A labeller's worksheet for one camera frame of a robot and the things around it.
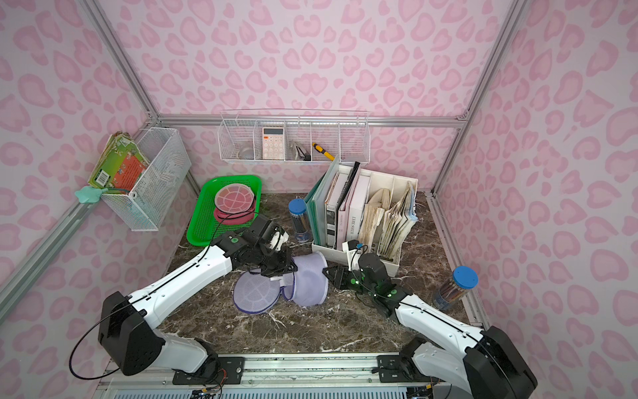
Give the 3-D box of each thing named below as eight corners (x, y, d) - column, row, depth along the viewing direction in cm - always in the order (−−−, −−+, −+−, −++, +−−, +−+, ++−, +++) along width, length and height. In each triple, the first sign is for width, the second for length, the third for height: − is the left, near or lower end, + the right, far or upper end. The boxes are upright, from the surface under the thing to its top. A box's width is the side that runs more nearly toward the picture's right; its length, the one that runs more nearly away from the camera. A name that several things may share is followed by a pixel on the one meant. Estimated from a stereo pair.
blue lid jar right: (434, 310, 86) (458, 285, 70) (430, 293, 90) (451, 266, 74) (453, 310, 86) (481, 285, 70) (448, 293, 90) (473, 266, 74)
